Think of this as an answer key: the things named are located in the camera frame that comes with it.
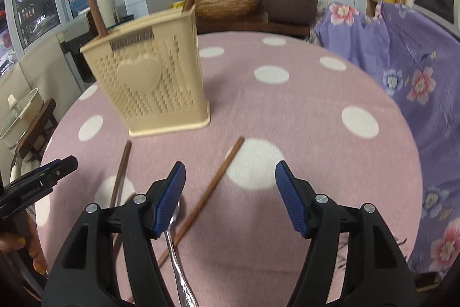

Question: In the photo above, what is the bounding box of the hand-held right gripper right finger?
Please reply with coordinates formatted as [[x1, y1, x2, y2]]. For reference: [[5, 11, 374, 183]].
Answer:
[[275, 160, 421, 307]]

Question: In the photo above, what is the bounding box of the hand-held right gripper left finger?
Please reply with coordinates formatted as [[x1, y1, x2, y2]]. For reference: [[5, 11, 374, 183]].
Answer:
[[42, 161, 187, 307]]

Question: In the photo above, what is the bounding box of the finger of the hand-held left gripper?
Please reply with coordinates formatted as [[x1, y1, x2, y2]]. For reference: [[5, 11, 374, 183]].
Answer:
[[10, 155, 79, 187]]

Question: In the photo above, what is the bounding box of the patterned handle metal spoon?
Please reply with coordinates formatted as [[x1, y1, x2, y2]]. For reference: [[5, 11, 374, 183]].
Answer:
[[164, 197, 199, 307]]

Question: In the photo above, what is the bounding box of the cream plastic utensil holder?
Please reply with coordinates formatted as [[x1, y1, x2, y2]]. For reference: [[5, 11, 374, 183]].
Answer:
[[80, 3, 211, 138]]

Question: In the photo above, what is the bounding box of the person's left hand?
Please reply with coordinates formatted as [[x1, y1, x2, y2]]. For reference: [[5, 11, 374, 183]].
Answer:
[[0, 211, 49, 275]]

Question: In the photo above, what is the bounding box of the dark wooden stool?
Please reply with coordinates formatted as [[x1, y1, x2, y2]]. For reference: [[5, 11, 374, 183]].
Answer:
[[16, 98, 58, 161]]

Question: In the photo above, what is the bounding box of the pink polka dot tablecloth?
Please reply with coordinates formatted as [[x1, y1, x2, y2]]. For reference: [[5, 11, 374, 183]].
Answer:
[[35, 30, 425, 307]]

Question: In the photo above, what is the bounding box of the cream pot with glass lid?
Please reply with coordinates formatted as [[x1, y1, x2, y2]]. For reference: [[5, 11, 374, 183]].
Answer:
[[0, 87, 44, 150]]

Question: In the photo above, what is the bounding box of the beige cloth cover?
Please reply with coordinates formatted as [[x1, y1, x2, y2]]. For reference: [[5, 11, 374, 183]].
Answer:
[[0, 50, 87, 149]]

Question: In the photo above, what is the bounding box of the paper cup tube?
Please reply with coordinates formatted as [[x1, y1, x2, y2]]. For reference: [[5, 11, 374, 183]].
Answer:
[[97, 0, 121, 29]]

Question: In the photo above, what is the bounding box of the purple floral cloth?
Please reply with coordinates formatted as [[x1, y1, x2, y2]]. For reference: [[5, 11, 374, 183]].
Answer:
[[313, 0, 460, 279]]

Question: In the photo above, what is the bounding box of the white framed window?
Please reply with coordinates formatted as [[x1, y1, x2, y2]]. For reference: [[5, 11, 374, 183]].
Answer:
[[3, 0, 73, 60]]

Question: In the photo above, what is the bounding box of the wooden counter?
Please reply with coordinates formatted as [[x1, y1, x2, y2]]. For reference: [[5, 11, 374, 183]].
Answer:
[[196, 18, 312, 40]]

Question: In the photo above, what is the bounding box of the brown and cream rice cooker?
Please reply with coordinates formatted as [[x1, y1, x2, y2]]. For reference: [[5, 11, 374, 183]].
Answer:
[[261, 0, 319, 26]]

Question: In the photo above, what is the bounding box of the woven basin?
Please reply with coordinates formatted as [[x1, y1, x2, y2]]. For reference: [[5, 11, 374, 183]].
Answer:
[[194, 0, 262, 22]]

